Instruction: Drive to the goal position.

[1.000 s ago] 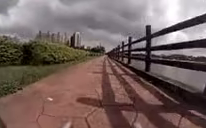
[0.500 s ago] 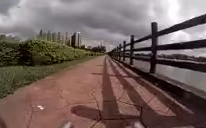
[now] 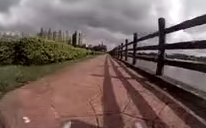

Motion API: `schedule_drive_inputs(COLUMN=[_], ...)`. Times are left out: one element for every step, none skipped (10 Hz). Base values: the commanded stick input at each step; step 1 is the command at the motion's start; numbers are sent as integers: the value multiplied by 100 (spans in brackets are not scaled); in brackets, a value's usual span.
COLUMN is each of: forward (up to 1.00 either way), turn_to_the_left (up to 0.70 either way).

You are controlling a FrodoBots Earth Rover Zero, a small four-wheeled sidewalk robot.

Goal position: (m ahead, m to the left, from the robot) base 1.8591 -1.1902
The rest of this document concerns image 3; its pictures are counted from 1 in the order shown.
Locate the red paved path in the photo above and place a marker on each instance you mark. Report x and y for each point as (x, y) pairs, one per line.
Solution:
(81, 90)

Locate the row of distant buildings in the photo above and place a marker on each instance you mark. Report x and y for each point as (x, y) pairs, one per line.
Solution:
(76, 38)

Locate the green bushes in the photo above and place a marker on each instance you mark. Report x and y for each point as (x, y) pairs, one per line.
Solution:
(34, 50)

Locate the distant wooded bank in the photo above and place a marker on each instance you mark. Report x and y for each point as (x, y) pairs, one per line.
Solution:
(187, 56)

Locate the river water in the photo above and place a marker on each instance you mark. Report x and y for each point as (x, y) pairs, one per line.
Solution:
(191, 78)

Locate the grass verge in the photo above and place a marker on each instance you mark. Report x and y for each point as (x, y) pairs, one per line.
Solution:
(11, 76)

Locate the small white scrap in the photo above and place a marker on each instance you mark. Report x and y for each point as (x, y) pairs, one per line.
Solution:
(26, 119)

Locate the dark stone kerb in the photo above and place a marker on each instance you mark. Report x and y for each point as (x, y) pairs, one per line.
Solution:
(191, 103)

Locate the dark wooden rail fence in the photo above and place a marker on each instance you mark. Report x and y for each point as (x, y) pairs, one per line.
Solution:
(161, 43)

